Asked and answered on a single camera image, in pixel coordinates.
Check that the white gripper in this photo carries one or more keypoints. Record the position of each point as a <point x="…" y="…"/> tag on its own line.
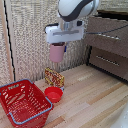
<point x="64" y="33"/>

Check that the pink mug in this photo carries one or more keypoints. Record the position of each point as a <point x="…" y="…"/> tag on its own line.
<point x="57" y="53"/>

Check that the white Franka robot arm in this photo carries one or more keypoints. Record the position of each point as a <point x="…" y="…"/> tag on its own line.
<point x="77" y="9"/>

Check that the red shopping basket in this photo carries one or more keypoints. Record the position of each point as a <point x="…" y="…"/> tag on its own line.
<point x="23" y="104"/>

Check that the red yellow snack box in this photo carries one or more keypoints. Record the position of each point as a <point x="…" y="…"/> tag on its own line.
<point x="54" y="78"/>

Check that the brown drawer cabinet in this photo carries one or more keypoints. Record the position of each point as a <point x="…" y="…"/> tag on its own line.
<point x="110" y="46"/>

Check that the red bowl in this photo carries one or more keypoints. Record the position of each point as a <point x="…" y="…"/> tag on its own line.
<point x="53" y="94"/>

